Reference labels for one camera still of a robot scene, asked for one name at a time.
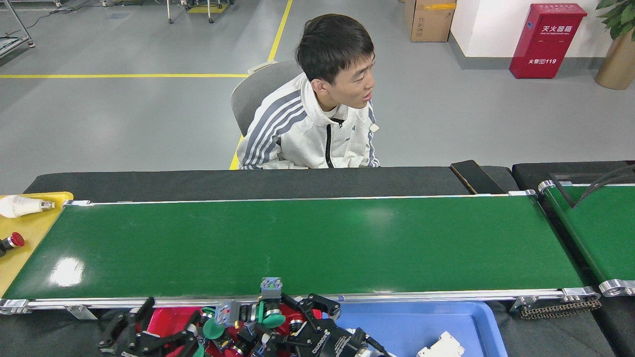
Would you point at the person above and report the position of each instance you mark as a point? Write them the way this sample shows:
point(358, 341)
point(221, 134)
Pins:
point(292, 134)

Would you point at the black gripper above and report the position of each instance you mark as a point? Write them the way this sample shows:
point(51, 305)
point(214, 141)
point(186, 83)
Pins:
point(337, 344)

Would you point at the short green conveyor belt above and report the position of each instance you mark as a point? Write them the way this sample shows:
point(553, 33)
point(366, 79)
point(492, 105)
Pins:
point(600, 233)

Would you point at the white light bulb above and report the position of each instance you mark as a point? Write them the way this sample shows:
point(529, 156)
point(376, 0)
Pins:
point(17, 206)

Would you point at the black metal bracket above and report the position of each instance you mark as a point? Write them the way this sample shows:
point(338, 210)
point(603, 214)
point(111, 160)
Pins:
point(563, 191)

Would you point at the blue plastic bin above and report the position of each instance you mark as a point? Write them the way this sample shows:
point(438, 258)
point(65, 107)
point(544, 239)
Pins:
point(421, 317)

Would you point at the white wheeled stand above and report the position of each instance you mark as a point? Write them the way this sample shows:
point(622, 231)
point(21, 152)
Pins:
point(169, 14)

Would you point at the long green conveyor belt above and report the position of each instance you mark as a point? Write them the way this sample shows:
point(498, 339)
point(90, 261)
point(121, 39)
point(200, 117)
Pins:
point(297, 238)

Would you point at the grey office chair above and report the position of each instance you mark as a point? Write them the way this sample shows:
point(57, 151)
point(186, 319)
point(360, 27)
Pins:
point(253, 91)

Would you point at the red fire extinguisher cabinet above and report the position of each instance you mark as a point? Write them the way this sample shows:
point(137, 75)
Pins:
point(545, 44)

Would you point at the yellow plastic tray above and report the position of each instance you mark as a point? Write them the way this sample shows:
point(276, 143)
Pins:
point(25, 263)

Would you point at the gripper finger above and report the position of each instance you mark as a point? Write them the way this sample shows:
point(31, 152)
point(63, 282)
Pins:
point(121, 332)
point(173, 346)

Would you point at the black rectangular pad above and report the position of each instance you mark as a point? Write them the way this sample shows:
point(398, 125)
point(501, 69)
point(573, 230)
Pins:
point(477, 177)

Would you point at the white circuit breaker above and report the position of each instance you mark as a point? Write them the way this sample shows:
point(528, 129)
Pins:
point(441, 347)

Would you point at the red mushroom push button switch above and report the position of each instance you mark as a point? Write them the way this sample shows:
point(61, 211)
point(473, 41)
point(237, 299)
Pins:
point(12, 241)

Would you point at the grey metal rack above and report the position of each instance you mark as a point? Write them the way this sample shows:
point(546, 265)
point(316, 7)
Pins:
point(10, 49)

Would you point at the potted plant in golden pot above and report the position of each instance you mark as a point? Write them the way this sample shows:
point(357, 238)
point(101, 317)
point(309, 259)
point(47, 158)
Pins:
point(617, 67)

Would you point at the brown cardboard box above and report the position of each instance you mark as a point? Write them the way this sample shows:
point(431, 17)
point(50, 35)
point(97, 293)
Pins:
point(429, 22)

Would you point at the large red plastic bin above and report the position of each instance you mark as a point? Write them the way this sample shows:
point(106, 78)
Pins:
point(163, 317)

